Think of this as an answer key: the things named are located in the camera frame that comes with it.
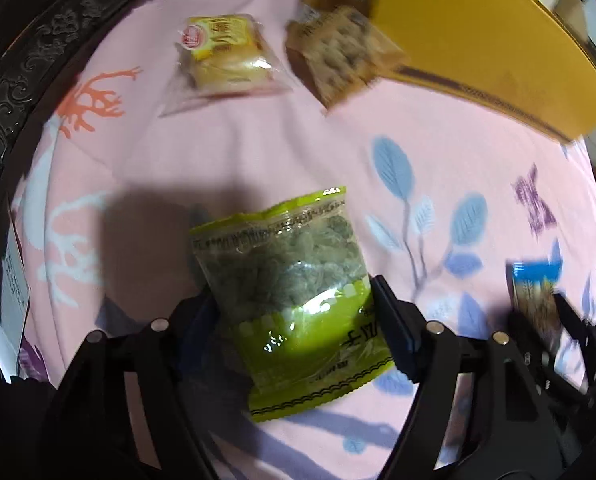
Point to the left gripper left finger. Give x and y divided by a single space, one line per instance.
195 322

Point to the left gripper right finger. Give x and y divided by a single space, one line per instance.
400 321

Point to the green melon seed packet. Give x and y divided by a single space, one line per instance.
295 296

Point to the purple cartoon snack packet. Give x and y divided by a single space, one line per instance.
533 286

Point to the pink patterned tablecloth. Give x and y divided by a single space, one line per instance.
443 191

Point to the white paper sheet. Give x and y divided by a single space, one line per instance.
14 299

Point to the yellow small bread packet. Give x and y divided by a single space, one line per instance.
222 57

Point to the brown nut packet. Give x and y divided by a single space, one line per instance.
338 53

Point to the yellow cardboard box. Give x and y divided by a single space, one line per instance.
514 56

